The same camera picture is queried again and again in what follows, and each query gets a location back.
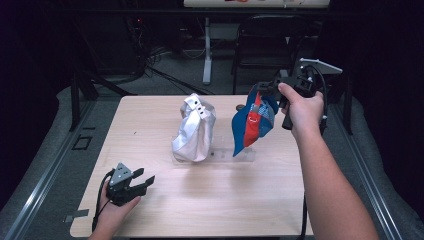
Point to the clear acrylic peg rack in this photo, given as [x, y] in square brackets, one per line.
[230, 155]

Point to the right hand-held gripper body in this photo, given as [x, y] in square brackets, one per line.
[305, 85]

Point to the person's right hand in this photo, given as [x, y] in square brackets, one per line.
[305, 111]

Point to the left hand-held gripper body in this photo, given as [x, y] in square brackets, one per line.
[120, 190]

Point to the black folding chair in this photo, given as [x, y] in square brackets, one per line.
[266, 50]

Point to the white desk leg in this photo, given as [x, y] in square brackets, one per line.
[207, 60]

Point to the white cap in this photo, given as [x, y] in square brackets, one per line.
[195, 136]

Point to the blue and orange cap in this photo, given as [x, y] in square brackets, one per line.
[253, 123]

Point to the aluminium floor rail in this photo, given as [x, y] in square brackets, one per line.
[46, 173]
[373, 186]

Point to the person's left hand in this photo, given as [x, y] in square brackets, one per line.
[111, 215]

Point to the black round table grommet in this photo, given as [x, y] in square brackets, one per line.
[238, 107]

